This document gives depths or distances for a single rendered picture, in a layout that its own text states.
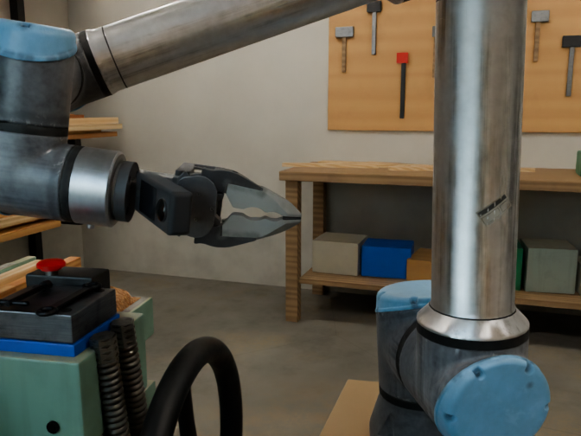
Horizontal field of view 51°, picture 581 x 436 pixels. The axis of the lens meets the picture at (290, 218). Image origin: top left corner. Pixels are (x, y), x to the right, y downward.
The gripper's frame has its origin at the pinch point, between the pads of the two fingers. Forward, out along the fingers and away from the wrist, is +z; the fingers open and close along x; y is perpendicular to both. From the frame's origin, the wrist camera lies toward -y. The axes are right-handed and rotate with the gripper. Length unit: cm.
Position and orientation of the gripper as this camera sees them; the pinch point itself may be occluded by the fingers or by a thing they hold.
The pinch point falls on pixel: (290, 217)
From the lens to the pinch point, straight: 69.7
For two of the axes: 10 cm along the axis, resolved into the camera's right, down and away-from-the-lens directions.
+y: -0.2, -2.4, 9.7
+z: 9.9, 1.3, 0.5
